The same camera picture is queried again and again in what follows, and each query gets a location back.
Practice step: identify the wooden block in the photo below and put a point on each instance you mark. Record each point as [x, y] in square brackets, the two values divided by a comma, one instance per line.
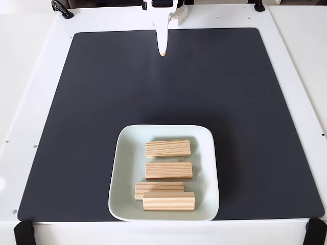
[168, 148]
[150, 188]
[168, 202]
[168, 170]

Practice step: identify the pale square plate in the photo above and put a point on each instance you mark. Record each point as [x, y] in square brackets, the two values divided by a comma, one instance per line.
[122, 166]

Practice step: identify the black table clamp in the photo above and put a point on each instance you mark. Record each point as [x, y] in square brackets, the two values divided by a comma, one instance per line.
[144, 5]
[64, 12]
[259, 7]

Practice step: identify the dark grey table mat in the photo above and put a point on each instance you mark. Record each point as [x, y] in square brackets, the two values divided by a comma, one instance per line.
[76, 153]

